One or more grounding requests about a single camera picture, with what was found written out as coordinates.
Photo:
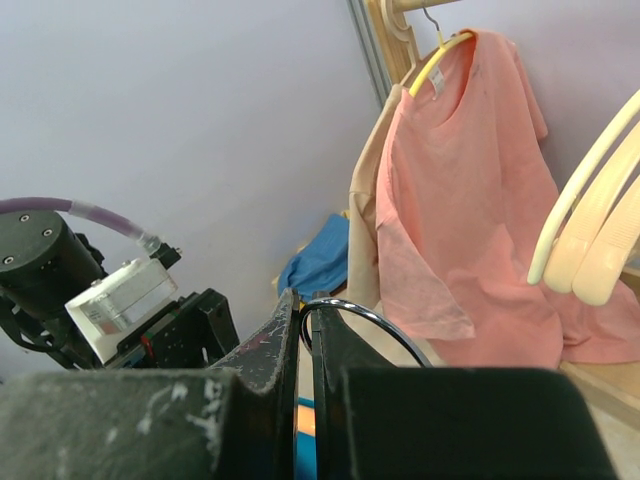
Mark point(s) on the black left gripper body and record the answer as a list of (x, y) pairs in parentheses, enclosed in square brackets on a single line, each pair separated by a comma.
[(191, 332)]

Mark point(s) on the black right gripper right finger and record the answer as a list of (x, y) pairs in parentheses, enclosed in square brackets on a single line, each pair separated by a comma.
[(332, 443)]

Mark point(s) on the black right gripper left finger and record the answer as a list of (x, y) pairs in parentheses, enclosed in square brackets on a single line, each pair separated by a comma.
[(256, 426)]

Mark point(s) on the orange hanger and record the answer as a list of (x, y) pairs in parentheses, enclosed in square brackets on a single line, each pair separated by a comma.
[(364, 327)]

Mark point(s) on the blue t-shirt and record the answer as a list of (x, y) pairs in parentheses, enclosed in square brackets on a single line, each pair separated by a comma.
[(306, 462)]

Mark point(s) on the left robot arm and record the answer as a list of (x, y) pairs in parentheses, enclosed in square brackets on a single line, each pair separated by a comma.
[(57, 299)]

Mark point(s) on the beige hanging t-shirt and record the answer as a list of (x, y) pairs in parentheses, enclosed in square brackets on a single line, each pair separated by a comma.
[(362, 261)]

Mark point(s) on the light blue ribbed shirt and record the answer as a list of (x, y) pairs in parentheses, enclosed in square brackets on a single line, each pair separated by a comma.
[(320, 260)]

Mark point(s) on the pink hanging t-shirt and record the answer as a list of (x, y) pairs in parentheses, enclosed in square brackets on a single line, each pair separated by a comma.
[(462, 194)]

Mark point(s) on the light wooden hanger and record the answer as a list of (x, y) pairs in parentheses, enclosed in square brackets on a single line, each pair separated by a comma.
[(605, 260)]

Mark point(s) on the yellow hanger holding pink shirt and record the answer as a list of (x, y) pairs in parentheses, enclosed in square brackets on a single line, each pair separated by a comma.
[(444, 47)]

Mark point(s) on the cream wooden hanger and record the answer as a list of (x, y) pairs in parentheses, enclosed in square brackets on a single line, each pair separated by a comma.
[(575, 185)]

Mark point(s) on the wooden clothes rack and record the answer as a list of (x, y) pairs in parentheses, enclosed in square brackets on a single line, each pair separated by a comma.
[(612, 388)]

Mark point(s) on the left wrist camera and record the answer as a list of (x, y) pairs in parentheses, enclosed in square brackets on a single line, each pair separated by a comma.
[(112, 307)]

